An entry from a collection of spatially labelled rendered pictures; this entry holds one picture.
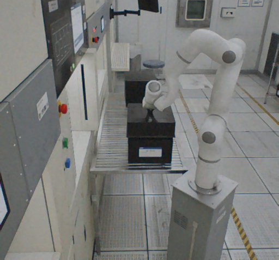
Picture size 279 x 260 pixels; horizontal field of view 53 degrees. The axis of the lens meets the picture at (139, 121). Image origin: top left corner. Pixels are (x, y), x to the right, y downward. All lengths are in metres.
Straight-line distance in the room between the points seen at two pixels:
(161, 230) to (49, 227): 1.41
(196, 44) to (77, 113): 0.93
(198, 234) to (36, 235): 0.92
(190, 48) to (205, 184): 0.73
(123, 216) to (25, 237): 1.41
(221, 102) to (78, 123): 0.98
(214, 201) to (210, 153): 0.26
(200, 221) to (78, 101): 1.03
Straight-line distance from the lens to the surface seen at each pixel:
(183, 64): 1.36
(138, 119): 1.65
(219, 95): 1.35
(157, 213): 2.53
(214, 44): 1.27
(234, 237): 2.48
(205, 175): 1.56
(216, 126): 1.37
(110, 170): 1.72
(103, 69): 3.27
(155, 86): 1.43
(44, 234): 1.17
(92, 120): 1.89
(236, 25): 6.21
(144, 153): 1.73
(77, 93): 1.83
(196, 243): 1.79
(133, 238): 2.35
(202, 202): 1.55
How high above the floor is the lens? 1.79
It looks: 27 degrees down
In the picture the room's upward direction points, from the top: 1 degrees clockwise
